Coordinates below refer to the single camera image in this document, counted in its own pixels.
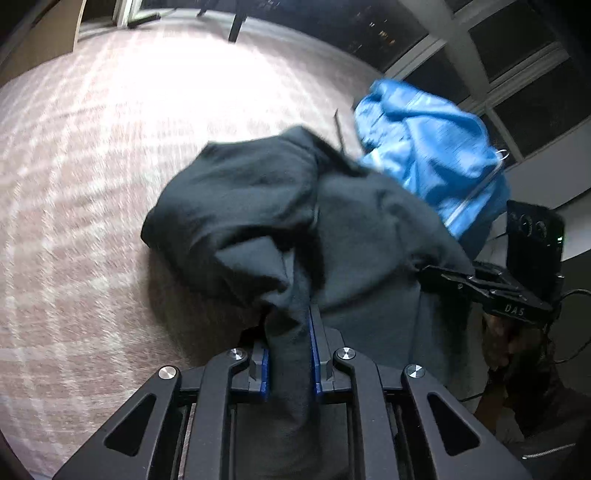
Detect black elastic-waist pants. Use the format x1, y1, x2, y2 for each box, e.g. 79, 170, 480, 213
141, 127, 472, 479

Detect blue zip jacket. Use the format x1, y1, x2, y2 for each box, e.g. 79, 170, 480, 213
353, 80, 510, 252

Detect pink plaid rug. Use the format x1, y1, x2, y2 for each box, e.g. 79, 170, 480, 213
1, 17, 379, 477

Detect large wooden board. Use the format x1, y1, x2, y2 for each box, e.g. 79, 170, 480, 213
1, 0, 86, 86

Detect black drawstring cord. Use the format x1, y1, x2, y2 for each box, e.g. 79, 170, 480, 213
332, 108, 349, 153

